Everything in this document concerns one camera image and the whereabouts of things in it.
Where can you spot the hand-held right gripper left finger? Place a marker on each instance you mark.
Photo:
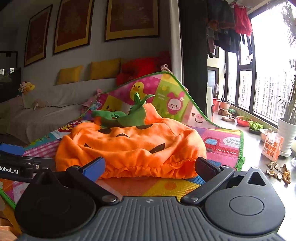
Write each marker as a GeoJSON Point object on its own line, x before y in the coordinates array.
{"type": "Point", "coordinates": [94, 168]}

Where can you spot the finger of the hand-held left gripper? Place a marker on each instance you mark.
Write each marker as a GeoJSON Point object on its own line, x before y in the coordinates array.
{"type": "Point", "coordinates": [11, 149]}

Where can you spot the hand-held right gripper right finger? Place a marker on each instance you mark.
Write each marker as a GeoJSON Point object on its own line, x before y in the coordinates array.
{"type": "Point", "coordinates": [206, 167]}

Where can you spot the orange pumpkin costume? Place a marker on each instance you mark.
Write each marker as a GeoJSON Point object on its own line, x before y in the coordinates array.
{"type": "Point", "coordinates": [129, 148]}

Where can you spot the hanging dark clothes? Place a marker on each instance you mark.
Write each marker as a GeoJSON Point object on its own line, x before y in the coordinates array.
{"type": "Point", "coordinates": [222, 25]}

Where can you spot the colourful cartoon play mat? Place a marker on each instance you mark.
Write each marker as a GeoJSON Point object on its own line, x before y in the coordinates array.
{"type": "Point", "coordinates": [219, 143]}

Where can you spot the white covered sofa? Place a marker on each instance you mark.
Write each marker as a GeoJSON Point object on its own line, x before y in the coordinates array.
{"type": "Point", "coordinates": [46, 111]}

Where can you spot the small beige doll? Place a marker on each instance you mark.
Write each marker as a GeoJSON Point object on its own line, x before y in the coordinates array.
{"type": "Point", "coordinates": [38, 104]}

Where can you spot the beige sandals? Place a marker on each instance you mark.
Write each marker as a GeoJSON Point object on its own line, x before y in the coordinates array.
{"type": "Point", "coordinates": [228, 118]}

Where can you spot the brown shoes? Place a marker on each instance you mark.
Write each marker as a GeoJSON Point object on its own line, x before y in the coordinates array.
{"type": "Point", "coordinates": [224, 112]}

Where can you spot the red basin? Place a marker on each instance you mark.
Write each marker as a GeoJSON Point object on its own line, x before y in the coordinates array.
{"type": "Point", "coordinates": [243, 121]}

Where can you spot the black cabinet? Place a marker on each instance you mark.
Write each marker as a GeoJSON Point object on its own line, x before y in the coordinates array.
{"type": "Point", "coordinates": [9, 88]}

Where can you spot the white air purifier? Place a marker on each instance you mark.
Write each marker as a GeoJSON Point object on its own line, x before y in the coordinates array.
{"type": "Point", "coordinates": [209, 104]}

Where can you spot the green sprouts in black tray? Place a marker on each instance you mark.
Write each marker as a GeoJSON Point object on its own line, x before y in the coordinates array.
{"type": "Point", "coordinates": [255, 128]}

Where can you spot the red bucket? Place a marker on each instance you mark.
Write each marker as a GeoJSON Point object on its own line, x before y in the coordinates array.
{"type": "Point", "coordinates": [216, 104]}

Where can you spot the yellow plush toy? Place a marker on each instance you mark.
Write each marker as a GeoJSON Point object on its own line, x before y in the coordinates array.
{"type": "Point", "coordinates": [27, 87]}

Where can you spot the pink clothing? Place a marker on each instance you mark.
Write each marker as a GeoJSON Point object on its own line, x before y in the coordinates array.
{"type": "Point", "coordinates": [91, 100]}

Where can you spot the orange white box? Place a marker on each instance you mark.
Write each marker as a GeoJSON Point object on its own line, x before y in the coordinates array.
{"type": "Point", "coordinates": [272, 147]}

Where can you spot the pile of dried peels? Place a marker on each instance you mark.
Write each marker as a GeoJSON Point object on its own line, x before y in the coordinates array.
{"type": "Point", "coordinates": [285, 175]}

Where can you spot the glass fish tank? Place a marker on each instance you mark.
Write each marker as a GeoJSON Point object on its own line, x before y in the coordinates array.
{"type": "Point", "coordinates": [8, 62]}

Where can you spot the white plant pot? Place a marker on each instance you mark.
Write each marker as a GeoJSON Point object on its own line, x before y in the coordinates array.
{"type": "Point", "coordinates": [286, 134]}

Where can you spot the yellow cushion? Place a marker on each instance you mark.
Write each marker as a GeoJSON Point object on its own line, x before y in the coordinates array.
{"type": "Point", "coordinates": [69, 75]}
{"type": "Point", "coordinates": [105, 69]}

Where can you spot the small pink cloth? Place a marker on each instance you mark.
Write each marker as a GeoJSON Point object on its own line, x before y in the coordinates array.
{"type": "Point", "coordinates": [164, 67]}

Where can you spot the red cushion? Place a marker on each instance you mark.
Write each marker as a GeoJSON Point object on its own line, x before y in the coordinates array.
{"type": "Point", "coordinates": [141, 68]}

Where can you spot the tall green plant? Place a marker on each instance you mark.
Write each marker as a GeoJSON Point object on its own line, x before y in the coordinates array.
{"type": "Point", "coordinates": [291, 92]}

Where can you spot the hanging red garment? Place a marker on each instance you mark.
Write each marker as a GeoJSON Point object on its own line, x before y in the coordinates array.
{"type": "Point", "coordinates": [242, 20]}

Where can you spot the black window frame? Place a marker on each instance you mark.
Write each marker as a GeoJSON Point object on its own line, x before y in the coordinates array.
{"type": "Point", "coordinates": [253, 76]}

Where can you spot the framed red wall picture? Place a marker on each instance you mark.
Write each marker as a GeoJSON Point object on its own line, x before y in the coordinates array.
{"type": "Point", "coordinates": [72, 25]}
{"type": "Point", "coordinates": [38, 34]}
{"type": "Point", "coordinates": [131, 18]}

